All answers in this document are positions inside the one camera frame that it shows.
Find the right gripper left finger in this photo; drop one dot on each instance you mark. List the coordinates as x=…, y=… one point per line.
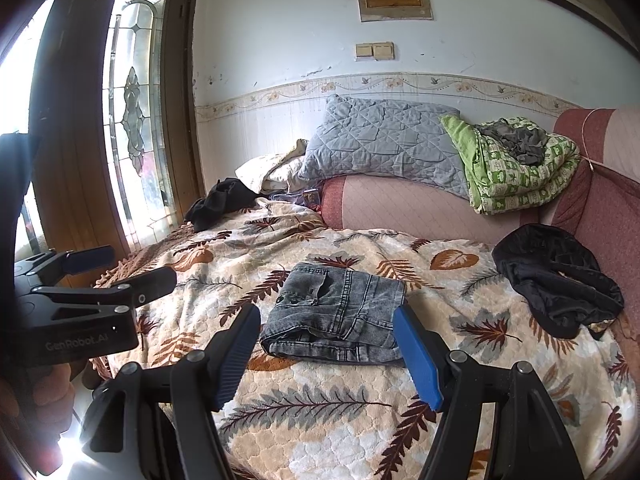
x=157, y=423

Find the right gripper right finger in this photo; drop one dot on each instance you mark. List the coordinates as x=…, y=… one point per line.
x=528, y=439

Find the grey denim pants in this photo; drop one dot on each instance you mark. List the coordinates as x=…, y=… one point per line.
x=334, y=315

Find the person left hand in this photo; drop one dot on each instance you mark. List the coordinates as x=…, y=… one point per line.
x=54, y=396

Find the black garment on sofa right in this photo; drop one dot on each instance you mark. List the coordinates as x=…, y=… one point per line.
x=560, y=279

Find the black garment on sofa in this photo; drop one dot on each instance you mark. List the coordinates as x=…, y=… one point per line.
x=227, y=196
x=560, y=279

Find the wooden stained glass door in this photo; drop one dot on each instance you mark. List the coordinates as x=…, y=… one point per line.
x=104, y=86

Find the leaf pattern blanket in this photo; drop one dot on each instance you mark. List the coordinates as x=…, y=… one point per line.
x=325, y=395

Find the black garment on sofa left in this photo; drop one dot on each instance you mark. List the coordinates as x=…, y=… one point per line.
x=227, y=196

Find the white cream pillow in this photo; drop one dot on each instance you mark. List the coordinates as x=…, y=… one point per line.
x=276, y=172

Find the green patterned folded blanket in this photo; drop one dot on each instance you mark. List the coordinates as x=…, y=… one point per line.
x=497, y=183

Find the dark grey crumpled garment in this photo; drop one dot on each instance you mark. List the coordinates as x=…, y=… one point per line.
x=524, y=140

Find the grey quilted pillow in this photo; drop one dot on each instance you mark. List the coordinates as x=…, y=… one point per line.
x=385, y=138

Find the beige wall switch plate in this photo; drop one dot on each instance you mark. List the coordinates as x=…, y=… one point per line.
x=378, y=51

